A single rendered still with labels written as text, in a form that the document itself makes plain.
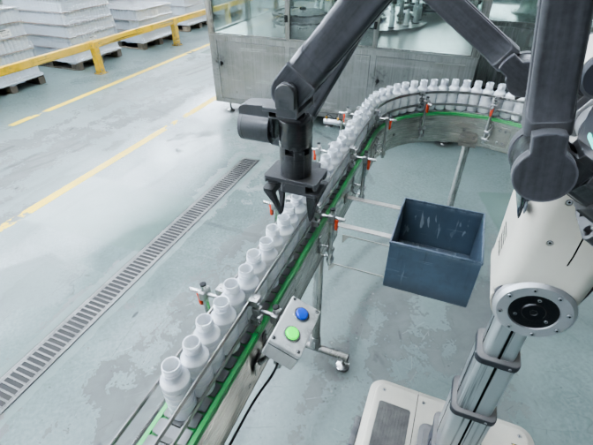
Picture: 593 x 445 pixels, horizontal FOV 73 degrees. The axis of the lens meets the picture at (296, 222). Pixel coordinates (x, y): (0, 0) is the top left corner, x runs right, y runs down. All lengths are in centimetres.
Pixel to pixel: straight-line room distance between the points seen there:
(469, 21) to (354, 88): 344
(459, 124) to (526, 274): 171
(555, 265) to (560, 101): 40
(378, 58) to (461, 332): 276
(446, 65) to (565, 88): 364
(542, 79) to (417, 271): 103
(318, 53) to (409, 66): 366
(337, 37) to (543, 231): 52
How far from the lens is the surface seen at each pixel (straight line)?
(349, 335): 236
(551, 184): 63
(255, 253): 108
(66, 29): 752
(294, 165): 70
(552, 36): 60
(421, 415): 187
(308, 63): 63
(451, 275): 152
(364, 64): 434
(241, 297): 100
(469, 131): 257
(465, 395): 136
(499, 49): 105
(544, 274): 94
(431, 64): 424
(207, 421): 98
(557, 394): 250
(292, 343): 93
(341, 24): 61
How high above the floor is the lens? 185
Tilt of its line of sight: 36 degrees down
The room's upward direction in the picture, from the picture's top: straight up
